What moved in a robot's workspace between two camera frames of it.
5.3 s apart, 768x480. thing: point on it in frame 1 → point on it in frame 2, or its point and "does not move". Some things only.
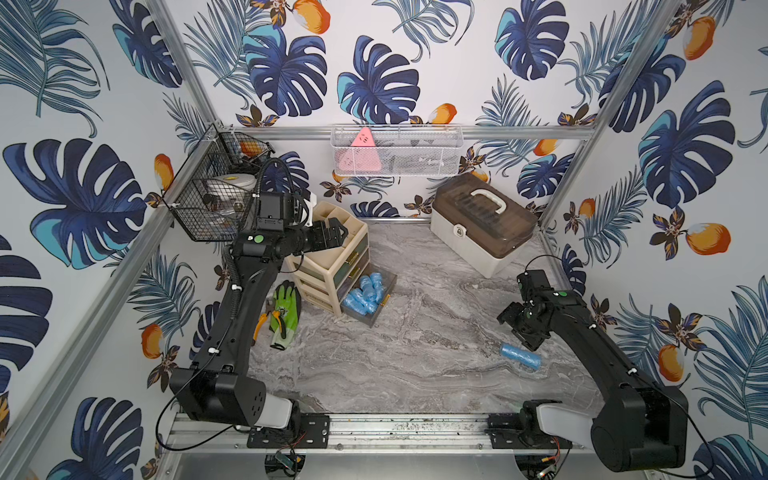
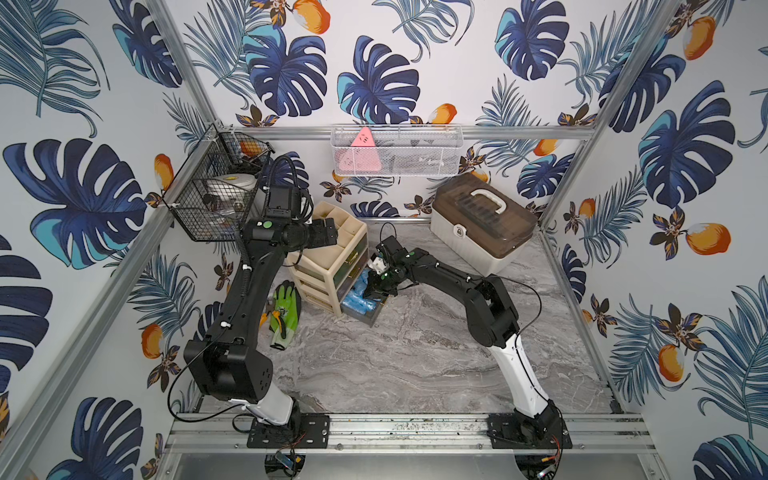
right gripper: x=530 y=338 → x=372 y=288
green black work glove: x=286 y=314 does not move
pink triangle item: x=362 y=155 does not move
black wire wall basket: x=213 y=194 does not move
